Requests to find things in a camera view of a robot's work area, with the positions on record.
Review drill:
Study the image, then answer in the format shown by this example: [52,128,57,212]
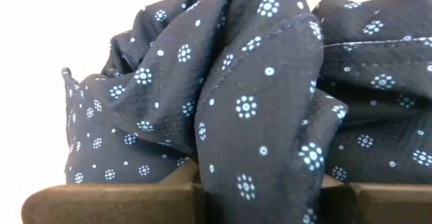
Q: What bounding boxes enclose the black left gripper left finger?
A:
[20,159,207,224]

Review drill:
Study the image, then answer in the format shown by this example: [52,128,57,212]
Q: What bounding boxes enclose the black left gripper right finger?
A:
[319,173,432,224]

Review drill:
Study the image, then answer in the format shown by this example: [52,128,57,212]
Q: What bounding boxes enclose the navy dotted shirt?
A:
[61,0,432,224]

